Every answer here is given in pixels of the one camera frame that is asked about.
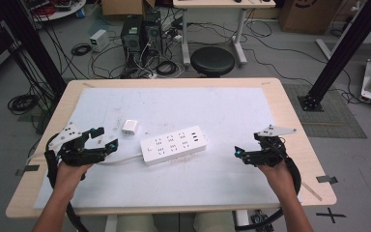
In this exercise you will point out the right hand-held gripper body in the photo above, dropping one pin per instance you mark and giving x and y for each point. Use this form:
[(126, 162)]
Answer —
[(270, 151)]

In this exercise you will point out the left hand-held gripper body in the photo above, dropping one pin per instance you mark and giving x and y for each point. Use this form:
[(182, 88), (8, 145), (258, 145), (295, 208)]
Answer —
[(74, 156)]

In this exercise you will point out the white charger plug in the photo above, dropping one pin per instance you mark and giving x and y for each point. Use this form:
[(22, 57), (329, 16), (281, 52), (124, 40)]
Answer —
[(130, 127)]

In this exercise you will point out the white power strip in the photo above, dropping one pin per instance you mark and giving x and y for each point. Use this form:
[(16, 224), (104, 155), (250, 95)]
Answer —
[(173, 145)]

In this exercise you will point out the person's left hand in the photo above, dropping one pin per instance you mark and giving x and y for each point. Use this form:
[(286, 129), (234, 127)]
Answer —
[(69, 179)]

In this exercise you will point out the person's right hand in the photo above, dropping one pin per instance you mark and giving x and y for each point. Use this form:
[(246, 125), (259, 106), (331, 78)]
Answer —
[(281, 180)]

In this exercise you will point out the grey tape piece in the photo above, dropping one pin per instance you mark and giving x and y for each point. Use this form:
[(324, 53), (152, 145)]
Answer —
[(29, 168), (327, 179)]

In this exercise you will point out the wooden table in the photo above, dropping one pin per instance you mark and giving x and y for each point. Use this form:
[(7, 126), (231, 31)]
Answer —
[(286, 96)]

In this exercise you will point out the thin wooden stick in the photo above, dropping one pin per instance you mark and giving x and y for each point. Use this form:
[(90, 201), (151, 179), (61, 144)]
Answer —
[(311, 191)]

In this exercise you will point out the grey floor mat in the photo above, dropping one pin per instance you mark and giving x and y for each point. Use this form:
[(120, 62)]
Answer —
[(335, 119)]

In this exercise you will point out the white table mat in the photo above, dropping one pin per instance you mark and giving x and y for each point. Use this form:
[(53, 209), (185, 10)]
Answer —
[(180, 106)]

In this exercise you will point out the black tape cross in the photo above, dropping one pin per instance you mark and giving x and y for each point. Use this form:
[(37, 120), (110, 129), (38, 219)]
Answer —
[(331, 215)]

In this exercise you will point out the white power supply box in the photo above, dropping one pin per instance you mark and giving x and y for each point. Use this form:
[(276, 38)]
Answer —
[(99, 39)]

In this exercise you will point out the black round stool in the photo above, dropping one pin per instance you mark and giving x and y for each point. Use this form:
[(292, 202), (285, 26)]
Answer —
[(212, 60)]

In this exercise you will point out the black computer tower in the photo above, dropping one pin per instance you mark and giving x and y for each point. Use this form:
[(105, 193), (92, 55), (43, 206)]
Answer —
[(132, 40), (153, 32)]

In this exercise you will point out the black metal stand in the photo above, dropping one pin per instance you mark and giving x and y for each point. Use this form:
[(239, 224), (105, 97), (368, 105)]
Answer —
[(35, 45), (341, 54)]

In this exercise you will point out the round white table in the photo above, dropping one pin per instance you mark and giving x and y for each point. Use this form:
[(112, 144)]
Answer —
[(61, 9)]

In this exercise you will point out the small cardboard box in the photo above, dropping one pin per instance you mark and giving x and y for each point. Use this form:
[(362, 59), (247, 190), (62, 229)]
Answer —
[(122, 7)]

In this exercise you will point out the large cardboard box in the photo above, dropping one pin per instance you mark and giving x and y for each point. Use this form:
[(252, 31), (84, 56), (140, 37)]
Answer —
[(306, 16)]

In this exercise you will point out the white desk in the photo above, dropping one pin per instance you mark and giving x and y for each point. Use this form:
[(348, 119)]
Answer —
[(222, 4)]

